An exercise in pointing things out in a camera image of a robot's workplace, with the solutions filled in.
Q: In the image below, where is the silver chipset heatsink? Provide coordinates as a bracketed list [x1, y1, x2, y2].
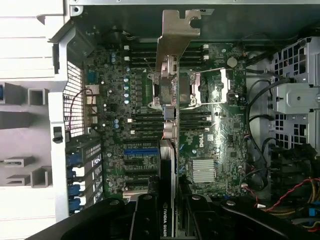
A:
[192, 158, 216, 183]

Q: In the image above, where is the blue expansion slot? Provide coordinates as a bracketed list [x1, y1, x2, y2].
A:
[123, 148, 160, 158]

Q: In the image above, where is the green motherboard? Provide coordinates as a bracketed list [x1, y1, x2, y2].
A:
[83, 42, 248, 201]

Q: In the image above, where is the black power connector bundle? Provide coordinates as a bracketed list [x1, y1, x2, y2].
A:
[269, 142, 317, 198]

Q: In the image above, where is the CPU socket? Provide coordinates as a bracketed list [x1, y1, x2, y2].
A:
[147, 68, 201, 111]

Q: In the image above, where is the metal socket cover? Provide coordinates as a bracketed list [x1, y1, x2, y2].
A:
[197, 67, 231, 106]

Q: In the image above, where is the perforated metal disk cage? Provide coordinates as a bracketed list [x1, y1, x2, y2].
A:
[271, 36, 320, 151]

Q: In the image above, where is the grey parts rack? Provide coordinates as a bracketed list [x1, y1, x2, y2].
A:
[0, 82, 53, 188]

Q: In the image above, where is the open black PC case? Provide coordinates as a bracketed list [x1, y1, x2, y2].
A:
[36, 0, 320, 240]

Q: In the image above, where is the red black twisted wire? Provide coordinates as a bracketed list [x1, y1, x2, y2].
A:
[253, 177, 315, 210]

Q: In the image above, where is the black looped wire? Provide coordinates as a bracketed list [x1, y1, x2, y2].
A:
[246, 79, 276, 161]

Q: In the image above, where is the thin red wire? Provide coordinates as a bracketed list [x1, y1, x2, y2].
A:
[67, 88, 94, 132]

